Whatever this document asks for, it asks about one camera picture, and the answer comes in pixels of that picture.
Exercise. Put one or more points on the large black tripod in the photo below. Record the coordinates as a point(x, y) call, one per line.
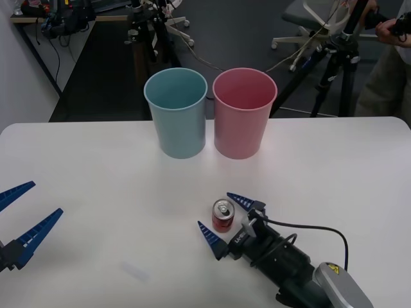
point(345, 48)

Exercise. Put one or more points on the person's hand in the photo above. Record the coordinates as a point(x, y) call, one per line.
point(383, 31)

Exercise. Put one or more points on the wood edged desk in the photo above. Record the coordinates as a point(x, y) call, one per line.
point(106, 18)

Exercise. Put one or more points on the black bag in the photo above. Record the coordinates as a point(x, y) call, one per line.
point(74, 19)

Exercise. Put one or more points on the red drink can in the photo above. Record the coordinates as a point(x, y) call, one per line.
point(221, 223)

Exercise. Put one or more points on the black tripod stand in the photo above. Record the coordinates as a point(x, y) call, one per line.
point(157, 35)

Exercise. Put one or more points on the grey seat office chair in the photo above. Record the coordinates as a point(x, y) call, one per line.
point(308, 13)

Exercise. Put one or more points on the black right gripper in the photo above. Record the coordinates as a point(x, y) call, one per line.
point(239, 244)

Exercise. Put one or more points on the pink plastic bin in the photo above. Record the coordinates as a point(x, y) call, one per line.
point(241, 133)

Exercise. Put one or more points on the white office chair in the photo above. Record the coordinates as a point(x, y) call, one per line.
point(183, 36)

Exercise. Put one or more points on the person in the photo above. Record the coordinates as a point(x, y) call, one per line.
point(382, 83)

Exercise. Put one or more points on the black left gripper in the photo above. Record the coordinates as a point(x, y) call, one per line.
point(3, 256)

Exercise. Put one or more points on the pale blue plastic bin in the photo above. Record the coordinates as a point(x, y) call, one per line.
point(180, 131)

